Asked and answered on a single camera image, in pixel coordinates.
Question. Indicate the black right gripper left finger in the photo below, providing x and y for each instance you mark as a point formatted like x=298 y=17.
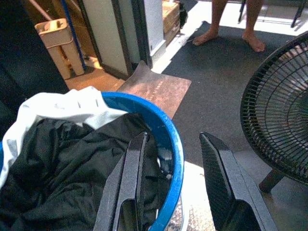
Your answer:
x=125 y=183

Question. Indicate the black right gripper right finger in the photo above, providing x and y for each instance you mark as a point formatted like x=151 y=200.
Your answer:
x=228 y=187

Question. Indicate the black washing machine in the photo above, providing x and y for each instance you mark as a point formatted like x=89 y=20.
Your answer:
x=21 y=60

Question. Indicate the black garment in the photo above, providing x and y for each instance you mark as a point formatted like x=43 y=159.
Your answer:
x=72 y=168

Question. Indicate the blue plastic laundry basin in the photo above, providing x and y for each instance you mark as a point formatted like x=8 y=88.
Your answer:
x=166 y=134

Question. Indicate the brown door mat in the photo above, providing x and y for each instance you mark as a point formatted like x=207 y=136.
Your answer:
x=161 y=89

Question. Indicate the white garment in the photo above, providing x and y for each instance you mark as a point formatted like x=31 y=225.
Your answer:
x=55 y=108

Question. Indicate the beige mop bucket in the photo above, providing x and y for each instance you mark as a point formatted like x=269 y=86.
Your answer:
x=60 y=45

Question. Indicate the person's bare left leg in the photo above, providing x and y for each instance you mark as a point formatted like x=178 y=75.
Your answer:
x=253 y=29

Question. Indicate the person's bare leg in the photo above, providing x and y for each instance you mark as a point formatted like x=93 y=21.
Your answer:
x=253 y=29
x=211 y=24

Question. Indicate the person's bare right leg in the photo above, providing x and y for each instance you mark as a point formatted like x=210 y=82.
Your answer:
x=211 y=24

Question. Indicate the stacked cardboard boxes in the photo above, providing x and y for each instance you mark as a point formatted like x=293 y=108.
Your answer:
x=170 y=19

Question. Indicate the black sliding door frame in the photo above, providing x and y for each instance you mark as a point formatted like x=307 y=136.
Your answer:
x=127 y=36

